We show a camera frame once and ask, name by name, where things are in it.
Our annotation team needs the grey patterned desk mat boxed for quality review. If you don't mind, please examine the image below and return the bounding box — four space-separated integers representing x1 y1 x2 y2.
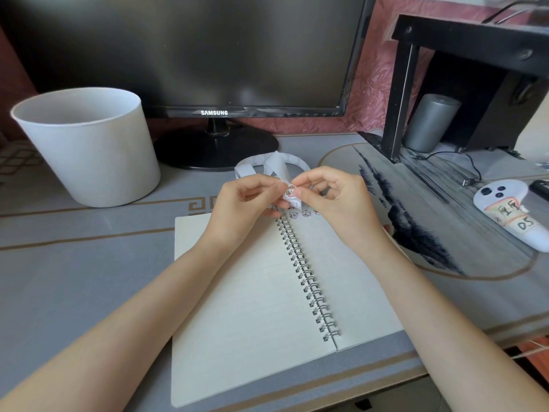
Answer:
0 132 549 412

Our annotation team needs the white labelled VR controller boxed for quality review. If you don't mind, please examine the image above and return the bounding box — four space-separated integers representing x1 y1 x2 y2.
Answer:
473 179 549 253

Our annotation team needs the black wire frame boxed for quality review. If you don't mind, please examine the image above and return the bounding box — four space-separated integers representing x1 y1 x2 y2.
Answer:
481 0 546 24

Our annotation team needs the thin white cable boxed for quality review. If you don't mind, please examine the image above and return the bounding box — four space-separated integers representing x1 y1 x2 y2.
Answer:
510 338 549 361

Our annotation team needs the grey cylindrical speaker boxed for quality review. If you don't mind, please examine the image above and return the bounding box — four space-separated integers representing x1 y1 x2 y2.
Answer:
403 93 462 153

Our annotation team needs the orange woven bag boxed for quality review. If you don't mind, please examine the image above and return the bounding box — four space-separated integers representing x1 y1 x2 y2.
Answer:
510 345 549 385

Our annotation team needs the black shelf frame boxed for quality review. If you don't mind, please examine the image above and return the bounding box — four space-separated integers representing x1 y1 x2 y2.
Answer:
358 14 549 163

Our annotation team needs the person's left hand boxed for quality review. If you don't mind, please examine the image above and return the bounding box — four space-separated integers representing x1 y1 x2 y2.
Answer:
204 174 293 250

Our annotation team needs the white plastic waste bin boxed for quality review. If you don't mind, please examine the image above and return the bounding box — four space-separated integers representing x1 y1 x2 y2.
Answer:
10 86 162 208

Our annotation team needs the person's right hand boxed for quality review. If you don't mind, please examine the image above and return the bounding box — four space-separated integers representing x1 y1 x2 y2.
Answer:
291 165 394 252

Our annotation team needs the cream spiral notebook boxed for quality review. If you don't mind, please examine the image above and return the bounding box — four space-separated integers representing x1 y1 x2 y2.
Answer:
170 205 406 408

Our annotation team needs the person's right forearm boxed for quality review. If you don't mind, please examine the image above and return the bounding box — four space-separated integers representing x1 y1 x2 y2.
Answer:
367 233 549 412

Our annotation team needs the person's left forearm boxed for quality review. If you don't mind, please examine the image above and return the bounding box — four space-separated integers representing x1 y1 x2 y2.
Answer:
0 233 245 412

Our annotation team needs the black computer monitor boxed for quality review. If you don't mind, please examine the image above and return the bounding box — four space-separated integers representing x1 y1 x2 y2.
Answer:
0 0 378 171

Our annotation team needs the white sticker strip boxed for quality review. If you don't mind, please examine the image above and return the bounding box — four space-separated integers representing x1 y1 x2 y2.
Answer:
234 152 312 211

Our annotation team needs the black cable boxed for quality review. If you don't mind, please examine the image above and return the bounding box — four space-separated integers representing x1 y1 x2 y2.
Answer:
413 150 483 187

